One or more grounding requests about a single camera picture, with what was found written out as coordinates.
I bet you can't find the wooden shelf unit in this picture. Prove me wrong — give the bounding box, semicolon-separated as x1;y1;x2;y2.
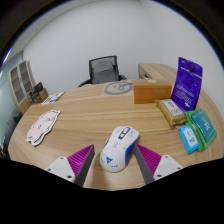
7;59;37;114

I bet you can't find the purple standing bag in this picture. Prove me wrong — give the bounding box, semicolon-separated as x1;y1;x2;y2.
170;56;204;113

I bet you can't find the colourful sticker sheet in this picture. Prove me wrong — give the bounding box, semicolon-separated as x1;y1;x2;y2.
41;91;66;106

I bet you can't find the wooden side desk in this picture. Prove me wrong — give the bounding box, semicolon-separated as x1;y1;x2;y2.
137;62;178;81

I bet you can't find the brown snack packet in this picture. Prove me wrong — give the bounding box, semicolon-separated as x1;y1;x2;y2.
155;98;188;129

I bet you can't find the green packet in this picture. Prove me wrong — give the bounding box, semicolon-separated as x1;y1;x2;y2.
183;108;218;152

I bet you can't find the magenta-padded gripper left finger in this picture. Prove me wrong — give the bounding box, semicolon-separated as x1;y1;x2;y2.
44;144;96;188

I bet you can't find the wooden box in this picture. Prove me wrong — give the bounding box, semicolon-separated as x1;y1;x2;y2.
132;78;173;105

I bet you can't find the grey round printed mat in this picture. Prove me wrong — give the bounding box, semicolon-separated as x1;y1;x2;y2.
100;79;134;97

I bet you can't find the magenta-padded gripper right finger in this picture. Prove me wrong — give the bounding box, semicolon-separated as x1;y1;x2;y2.
133;143;184;185

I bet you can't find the black chair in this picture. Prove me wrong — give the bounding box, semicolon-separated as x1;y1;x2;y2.
2;112;22;158

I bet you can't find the grey mesh office chair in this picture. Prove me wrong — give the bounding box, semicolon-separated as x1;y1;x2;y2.
78;55;128;88

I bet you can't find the black box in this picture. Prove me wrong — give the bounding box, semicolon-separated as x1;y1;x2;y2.
30;81;44;95

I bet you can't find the white and blue computer mouse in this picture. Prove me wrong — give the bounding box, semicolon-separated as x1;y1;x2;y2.
99;125;140;174

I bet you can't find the blue wipes packet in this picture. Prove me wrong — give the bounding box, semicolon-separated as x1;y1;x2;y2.
178;124;200;155

